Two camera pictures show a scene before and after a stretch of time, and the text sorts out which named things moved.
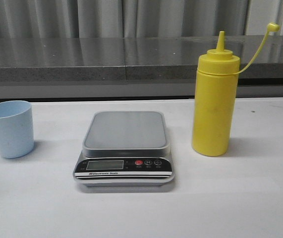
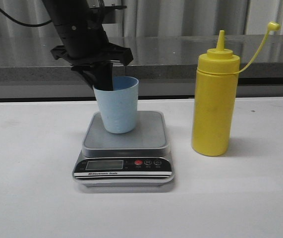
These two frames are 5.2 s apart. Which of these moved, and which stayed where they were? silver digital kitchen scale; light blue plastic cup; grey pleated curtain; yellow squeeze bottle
Moved: light blue plastic cup
Stayed: yellow squeeze bottle; silver digital kitchen scale; grey pleated curtain
